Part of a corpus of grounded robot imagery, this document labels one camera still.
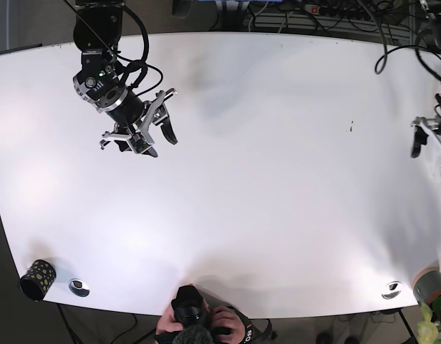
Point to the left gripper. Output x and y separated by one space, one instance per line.
425 127

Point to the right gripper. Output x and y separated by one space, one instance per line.
131 115

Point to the black photo camera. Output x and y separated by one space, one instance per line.
190 308

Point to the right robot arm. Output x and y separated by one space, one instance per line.
107 80

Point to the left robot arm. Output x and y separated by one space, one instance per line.
428 40

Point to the photographer right hand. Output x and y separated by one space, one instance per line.
167 322

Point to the photographer left hand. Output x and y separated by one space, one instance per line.
224 317

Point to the grey plant pot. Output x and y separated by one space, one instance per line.
426 286

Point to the right silver table grommet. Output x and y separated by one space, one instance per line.
391 290

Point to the silver table grommet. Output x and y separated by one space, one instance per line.
391 290
78 287

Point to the left silver table grommet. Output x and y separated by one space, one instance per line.
78 287

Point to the green potted plant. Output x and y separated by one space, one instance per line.
429 328

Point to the black gold-spotted cup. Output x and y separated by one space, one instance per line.
37 280

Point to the fuzzy grey microphone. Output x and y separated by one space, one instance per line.
194 334

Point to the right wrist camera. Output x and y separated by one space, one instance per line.
140 146

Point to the power strip red switch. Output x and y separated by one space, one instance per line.
324 10

